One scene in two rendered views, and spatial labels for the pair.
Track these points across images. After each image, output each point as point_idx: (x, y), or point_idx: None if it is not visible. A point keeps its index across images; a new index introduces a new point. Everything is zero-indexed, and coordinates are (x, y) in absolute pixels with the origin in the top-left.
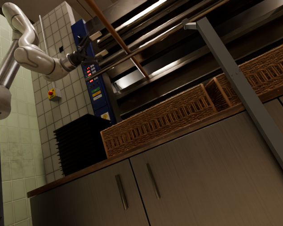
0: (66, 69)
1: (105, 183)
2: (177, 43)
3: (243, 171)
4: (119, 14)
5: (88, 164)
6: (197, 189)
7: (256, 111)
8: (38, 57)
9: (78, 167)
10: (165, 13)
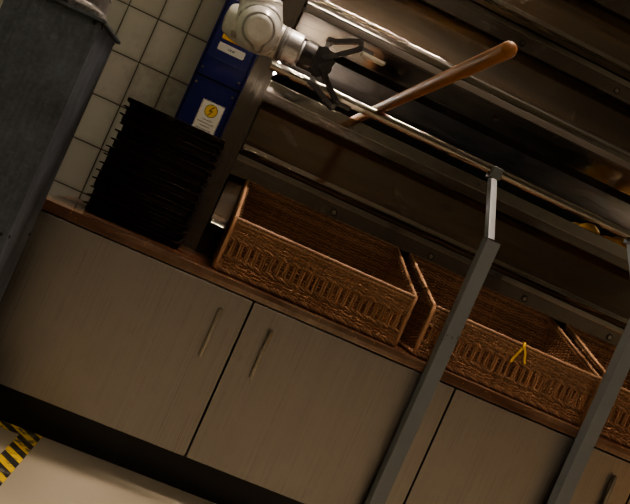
0: (275, 58)
1: (193, 302)
2: None
3: (357, 421)
4: None
5: (154, 226)
6: (299, 401)
7: (426, 386)
8: (273, 46)
9: (134, 214)
10: (514, 39)
